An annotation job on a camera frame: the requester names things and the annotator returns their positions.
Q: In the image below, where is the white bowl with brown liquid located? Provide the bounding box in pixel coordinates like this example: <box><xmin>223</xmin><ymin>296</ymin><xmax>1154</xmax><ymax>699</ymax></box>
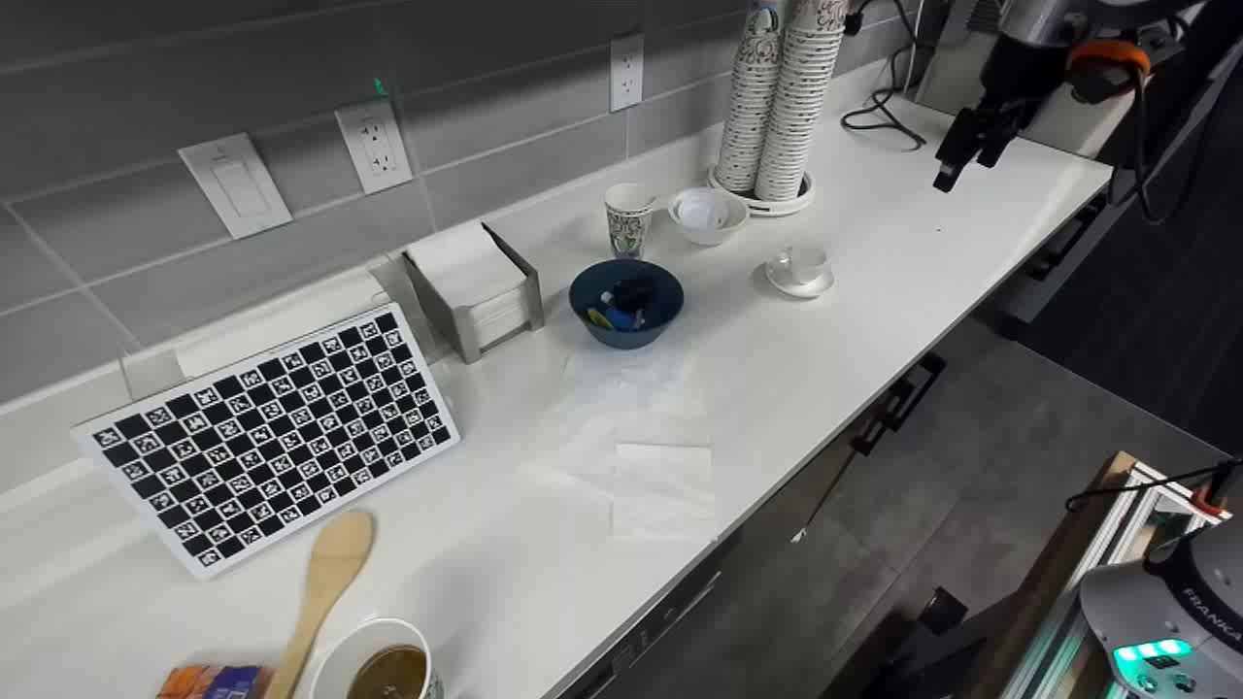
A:
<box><xmin>306</xmin><ymin>616</ymin><xmax>441</xmax><ymax>699</ymax></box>

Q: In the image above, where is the checkered calibration board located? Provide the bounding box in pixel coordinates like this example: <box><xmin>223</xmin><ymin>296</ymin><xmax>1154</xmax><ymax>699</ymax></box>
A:
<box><xmin>73</xmin><ymin>304</ymin><xmax>460</xmax><ymax>580</ymax></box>

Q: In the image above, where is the white light switch plate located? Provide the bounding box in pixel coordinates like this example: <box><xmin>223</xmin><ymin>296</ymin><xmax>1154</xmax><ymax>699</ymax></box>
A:
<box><xmin>178</xmin><ymin>133</ymin><xmax>290</xmax><ymax>236</ymax></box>

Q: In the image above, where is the right paper cup stack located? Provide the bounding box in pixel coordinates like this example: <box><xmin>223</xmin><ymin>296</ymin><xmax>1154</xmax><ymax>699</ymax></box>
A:
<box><xmin>753</xmin><ymin>0</ymin><xmax>851</xmax><ymax>201</ymax></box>

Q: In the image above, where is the paper cup stack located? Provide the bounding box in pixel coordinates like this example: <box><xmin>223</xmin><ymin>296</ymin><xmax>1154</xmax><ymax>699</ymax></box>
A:
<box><xmin>715</xmin><ymin>4</ymin><xmax>782</xmax><ymax>193</ymax></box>
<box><xmin>753</xmin><ymin>0</ymin><xmax>851</xmax><ymax>201</ymax></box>

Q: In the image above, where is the left paper cup stack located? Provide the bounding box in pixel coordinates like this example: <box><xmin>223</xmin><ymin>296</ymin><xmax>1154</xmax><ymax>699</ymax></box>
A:
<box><xmin>715</xmin><ymin>4</ymin><xmax>782</xmax><ymax>193</ymax></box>

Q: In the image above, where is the patterned white mug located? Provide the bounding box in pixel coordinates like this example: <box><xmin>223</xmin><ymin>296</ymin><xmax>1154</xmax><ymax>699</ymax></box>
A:
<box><xmin>605</xmin><ymin>184</ymin><xmax>659</xmax><ymax>256</ymax></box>

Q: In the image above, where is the white tea cup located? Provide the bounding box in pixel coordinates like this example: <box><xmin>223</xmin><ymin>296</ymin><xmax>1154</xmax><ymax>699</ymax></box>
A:
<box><xmin>668</xmin><ymin>188</ymin><xmax>746</xmax><ymax>247</ymax></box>

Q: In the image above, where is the orange strap on arm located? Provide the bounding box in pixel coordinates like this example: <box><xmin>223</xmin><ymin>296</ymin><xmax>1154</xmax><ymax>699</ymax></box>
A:
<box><xmin>1065</xmin><ymin>35</ymin><xmax>1158</xmax><ymax>80</ymax></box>

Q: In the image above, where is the metal napkin dispenser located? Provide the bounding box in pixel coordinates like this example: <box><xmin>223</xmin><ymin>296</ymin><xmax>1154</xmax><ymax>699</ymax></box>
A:
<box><xmin>403</xmin><ymin>223</ymin><xmax>543</xmax><ymax>360</ymax></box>

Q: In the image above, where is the wooden framed stand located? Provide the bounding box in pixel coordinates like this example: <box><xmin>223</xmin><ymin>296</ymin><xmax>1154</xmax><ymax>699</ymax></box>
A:
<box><xmin>956</xmin><ymin>452</ymin><xmax>1239</xmax><ymax>699</ymax></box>

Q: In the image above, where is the orange blue packet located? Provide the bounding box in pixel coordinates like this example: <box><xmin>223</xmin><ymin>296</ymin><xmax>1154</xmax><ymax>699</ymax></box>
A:
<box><xmin>157</xmin><ymin>665</ymin><xmax>270</xmax><ymax>699</ymax></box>

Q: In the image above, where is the grey robot base with lights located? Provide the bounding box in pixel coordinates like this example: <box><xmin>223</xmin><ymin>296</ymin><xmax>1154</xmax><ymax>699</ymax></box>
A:
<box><xmin>1079</xmin><ymin>520</ymin><xmax>1243</xmax><ymax>699</ymax></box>

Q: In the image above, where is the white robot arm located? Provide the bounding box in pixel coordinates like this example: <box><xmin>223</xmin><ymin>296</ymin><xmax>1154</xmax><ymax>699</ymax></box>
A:
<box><xmin>931</xmin><ymin>0</ymin><xmax>1197</xmax><ymax>191</ymax></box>

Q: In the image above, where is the blue bowl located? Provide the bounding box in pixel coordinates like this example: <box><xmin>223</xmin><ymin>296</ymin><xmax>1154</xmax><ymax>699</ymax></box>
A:
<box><xmin>569</xmin><ymin>261</ymin><xmax>685</xmax><ymax>348</ymax></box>

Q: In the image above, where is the black cable on counter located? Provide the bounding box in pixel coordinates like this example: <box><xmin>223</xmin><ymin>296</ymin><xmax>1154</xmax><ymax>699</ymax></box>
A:
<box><xmin>841</xmin><ymin>0</ymin><xmax>931</xmax><ymax>151</ymax></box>

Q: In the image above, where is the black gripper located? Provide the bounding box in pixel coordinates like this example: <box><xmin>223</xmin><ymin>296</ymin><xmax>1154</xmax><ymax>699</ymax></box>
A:
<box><xmin>931</xmin><ymin>89</ymin><xmax>1035</xmax><ymax>191</ymax></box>

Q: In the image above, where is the wooden spoon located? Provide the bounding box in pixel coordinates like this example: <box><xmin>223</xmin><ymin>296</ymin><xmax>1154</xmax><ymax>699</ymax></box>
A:
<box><xmin>266</xmin><ymin>510</ymin><xmax>377</xmax><ymax>699</ymax></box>

